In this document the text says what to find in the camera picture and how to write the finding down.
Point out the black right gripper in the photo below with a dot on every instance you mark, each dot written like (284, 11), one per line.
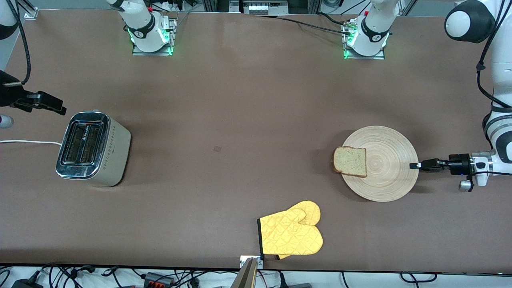
(8, 95)

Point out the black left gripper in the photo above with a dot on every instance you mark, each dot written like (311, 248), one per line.
(459, 164)

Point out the round wooden plate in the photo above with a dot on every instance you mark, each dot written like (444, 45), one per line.
(384, 180)

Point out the brown bread slice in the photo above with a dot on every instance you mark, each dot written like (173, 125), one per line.
(352, 162)

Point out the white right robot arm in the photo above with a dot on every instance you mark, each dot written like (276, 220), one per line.
(142, 32)

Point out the beige chrome two-slot toaster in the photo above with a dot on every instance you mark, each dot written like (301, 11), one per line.
(116, 152)

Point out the yellow quilted oven mitt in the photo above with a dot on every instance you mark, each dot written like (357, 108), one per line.
(310, 210)
(288, 236)

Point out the black power adapter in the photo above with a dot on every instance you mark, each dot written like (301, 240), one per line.
(26, 284)

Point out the black plug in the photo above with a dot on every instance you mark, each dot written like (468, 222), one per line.
(282, 282)

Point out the black orange connector block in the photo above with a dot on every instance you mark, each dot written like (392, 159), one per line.
(158, 280)

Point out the white power strip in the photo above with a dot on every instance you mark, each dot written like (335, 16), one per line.
(260, 7)

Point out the metal table corner bracket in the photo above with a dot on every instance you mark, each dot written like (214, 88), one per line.
(31, 15)

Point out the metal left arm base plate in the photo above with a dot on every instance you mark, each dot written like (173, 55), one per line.
(378, 57)

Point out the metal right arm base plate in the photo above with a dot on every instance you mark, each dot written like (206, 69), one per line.
(152, 53)

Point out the small metal clamp bracket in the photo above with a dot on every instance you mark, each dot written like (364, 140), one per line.
(244, 260)

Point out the beige camera mount bar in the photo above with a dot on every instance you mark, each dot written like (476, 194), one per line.
(244, 278)

